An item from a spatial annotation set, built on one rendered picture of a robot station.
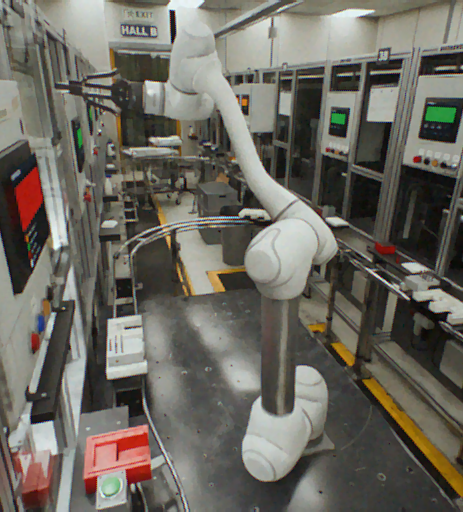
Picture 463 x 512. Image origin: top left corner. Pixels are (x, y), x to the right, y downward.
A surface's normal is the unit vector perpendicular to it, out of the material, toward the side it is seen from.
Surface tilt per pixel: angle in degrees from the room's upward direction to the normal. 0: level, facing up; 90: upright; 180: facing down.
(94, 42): 90
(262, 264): 84
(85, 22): 90
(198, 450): 0
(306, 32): 90
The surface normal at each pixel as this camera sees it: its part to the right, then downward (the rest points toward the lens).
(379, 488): 0.01, -0.92
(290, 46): 0.27, 0.37
